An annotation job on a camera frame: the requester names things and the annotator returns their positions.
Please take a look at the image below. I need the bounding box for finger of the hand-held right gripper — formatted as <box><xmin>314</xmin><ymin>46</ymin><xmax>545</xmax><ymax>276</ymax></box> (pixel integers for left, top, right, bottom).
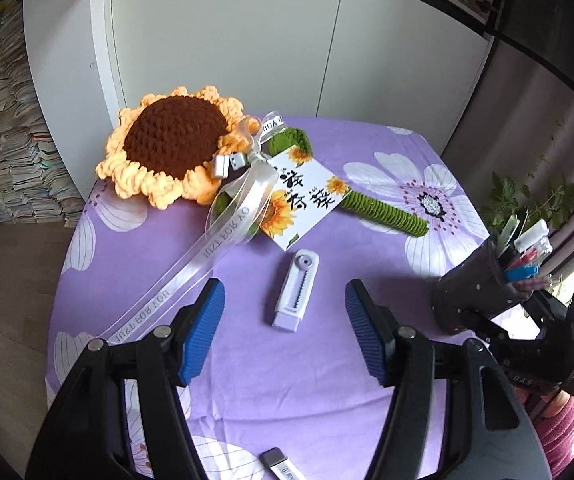
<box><xmin>524</xmin><ymin>290</ymin><xmax>572</xmax><ymax>336</ymax></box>
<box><xmin>459</xmin><ymin>309</ymin><xmax>512</xmax><ymax>347</ymax></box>

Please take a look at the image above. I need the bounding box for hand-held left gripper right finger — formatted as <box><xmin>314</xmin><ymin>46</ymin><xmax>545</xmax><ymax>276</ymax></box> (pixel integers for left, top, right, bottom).
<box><xmin>344</xmin><ymin>279</ymin><xmax>552</xmax><ymax>480</ymax></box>

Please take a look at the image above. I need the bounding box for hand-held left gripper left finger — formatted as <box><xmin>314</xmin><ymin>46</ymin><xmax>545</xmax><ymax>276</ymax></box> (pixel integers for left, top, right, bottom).
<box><xmin>24</xmin><ymin>277</ymin><xmax>227</xmax><ymax>480</ymax></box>

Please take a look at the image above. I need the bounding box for pink patterned pen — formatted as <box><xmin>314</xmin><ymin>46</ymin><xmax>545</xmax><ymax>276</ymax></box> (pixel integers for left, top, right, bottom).
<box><xmin>517</xmin><ymin>277</ymin><xmax>552</xmax><ymax>293</ymax></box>

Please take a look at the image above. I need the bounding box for blue pen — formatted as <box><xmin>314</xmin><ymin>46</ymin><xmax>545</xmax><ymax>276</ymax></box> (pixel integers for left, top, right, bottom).
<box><xmin>504</xmin><ymin>265</ymin><xmax>540</xmax><ymax>282</ymax></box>

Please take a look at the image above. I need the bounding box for red pen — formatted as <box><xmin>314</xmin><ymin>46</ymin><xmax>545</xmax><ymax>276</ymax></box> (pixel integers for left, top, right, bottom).
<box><xmin>502</xmin><ymin>247</ymin><xmax>550</xmax><ymax>268</ymax></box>

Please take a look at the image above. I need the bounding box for clear grey clip pen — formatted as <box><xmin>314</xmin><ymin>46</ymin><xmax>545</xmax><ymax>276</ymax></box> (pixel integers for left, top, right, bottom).
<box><xmin>514</xmin><ymin>220</ymin><xmax>550</xmax><ymax>253</ymax></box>

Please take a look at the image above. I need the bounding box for white correction tape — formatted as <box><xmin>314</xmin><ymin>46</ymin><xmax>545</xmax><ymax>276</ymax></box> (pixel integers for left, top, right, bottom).
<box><xmin>272</xmin><ymin>249</ymin><xmax>320</xmax><ymax>332</ymax></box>

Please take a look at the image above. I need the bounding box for person's right forearm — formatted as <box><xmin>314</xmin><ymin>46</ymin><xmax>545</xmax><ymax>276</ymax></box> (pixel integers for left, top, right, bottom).
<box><xmin>534</xmin><ymin>395</ymin><xmax>574</xmax><ymax>480</ymax></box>

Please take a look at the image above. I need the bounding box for white printed ribbon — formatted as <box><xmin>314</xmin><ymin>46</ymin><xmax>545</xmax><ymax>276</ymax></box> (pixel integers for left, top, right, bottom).
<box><xmin>98</xmin><ymin>110</ymin><xmax>288</xmax><ymax>346</ymax></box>

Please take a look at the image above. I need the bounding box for purple floral tablecloth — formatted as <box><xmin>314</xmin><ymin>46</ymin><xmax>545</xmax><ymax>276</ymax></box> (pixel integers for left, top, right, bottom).
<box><xmin>44</xmin><ymin>115</ymin><xmax>492</xmax><ymax>480</ymax></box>

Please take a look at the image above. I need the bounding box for green leafy plant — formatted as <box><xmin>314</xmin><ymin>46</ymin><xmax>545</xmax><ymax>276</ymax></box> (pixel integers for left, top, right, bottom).
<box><xmin>479</xmin><ymin>120</ymin><xmax>574</xmax><ymax>233</ymax></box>

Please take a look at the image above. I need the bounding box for sunflower gift card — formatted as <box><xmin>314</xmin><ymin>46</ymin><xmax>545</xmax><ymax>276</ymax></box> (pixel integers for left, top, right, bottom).
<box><xmin>258</xmin><ymin>145</ymin><xmax>350</xmax><ymax>252</ymax></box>

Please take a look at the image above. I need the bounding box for mauve curtain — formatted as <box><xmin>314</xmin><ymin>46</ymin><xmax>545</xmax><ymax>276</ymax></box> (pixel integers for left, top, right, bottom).
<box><xmin>442</xmin><ymin>40</ymin><xmax>574</xmax><ymax>281</ymax></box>

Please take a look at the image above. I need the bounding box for crochet sunflower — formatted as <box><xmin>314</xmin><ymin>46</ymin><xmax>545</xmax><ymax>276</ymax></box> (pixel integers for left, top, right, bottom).
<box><xmin>96</xmin><ymin>85</ymin><xmax>430</xmax><ymax>237</ymax></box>

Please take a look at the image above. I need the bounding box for tall stack of papers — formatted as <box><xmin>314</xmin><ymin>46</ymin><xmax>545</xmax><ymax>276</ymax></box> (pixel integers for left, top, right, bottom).
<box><xmin>0</xmin><ymin>0</ymin><xmax>85</xmax><ymax>228</ymax></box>

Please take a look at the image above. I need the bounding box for white lower cabinet door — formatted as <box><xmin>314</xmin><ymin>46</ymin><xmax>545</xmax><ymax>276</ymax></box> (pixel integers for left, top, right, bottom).
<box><xmin>317</xmin><ymin>0</ymin><xmax>492</xmax><ymax>141</ymax></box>
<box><xmin>110</xmin><ymin>0</ymin><xmax>345</xmax><ymax>121</ymax></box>

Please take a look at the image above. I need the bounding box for white bookcase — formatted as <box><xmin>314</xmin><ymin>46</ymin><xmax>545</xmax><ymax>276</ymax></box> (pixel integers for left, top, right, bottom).
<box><xmin>22</xmin><ymin>0</ymin><xmax>498</xmax><ymax>201</ymax></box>

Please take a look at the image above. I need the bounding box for dark glass cabinet door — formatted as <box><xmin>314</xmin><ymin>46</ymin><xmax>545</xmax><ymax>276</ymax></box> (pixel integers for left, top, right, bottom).
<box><xmin>487</xmin><ymin>0</ymin><xmax>574</xmax><ymax>106</ymax></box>

